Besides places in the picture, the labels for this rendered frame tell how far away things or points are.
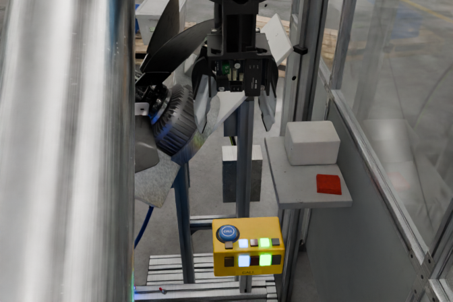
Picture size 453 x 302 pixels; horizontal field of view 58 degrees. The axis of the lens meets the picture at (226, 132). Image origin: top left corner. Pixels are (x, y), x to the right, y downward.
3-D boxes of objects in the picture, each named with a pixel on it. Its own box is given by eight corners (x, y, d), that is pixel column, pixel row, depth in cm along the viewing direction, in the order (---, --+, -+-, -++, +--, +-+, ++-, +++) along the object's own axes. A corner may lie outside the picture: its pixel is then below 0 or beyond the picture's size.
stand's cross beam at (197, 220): (236, 220, 167) (236, 214, 164) (236, 228, 164) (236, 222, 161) (190, 222, 166) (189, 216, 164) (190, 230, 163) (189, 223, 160)
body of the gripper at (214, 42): (205, 102, 48) (202, -2, 40) (205, 68, 54) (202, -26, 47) (271, 100, 48) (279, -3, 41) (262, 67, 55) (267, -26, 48)
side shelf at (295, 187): (324, 140, 163) (325, 134, 161) (351, 207, 134) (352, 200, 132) (264, 142, 162) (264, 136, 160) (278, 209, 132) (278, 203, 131)
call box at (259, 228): (276, 243, 104) (278, 215, 98) (282, 278, 96) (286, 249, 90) (212, 246, 104) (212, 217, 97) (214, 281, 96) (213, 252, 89)
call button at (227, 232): (236, 228, 96) (236, 223, 95) (236, 242, 92) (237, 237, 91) (218, 229, 96) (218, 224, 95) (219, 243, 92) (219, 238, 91)
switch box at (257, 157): (259, 201, 165) (263, 159, 152) (222, 203, 164) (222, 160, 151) (257, 186, 172) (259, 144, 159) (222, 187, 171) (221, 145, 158)
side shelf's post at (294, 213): (288, 298, 198) (307, 167, 149) (289, 306, 195) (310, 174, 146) (280, 298, 198) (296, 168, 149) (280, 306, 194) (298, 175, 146)
